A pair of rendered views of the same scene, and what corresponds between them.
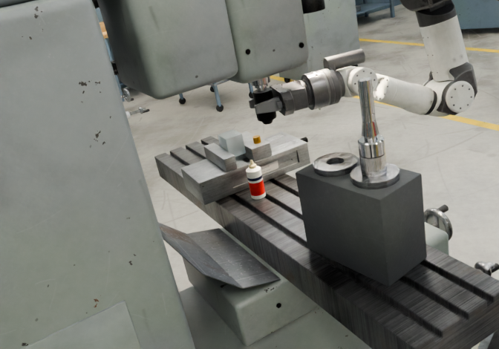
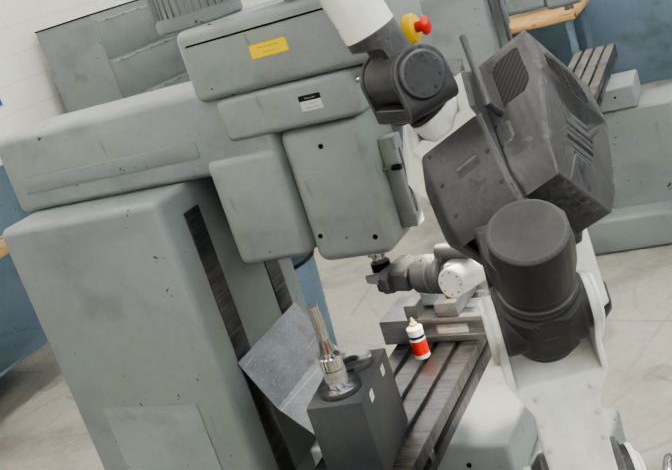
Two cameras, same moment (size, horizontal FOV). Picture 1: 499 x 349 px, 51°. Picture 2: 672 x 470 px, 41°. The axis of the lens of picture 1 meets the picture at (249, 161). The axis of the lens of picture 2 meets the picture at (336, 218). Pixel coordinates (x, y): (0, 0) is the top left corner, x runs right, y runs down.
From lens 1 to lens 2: 1.68 m
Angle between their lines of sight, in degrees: 51
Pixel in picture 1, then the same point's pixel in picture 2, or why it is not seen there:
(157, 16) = (235, 204)
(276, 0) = (344, 195)
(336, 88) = (431, 281)
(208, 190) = (388, 331)
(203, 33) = (272, 220)
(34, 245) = (140, 347)
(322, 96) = (419, 285)
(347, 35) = not seen: outside the picture
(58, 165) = (147, 303)
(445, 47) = not seen: hidden behind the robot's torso
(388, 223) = (320, 432)
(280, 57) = (354, 244)
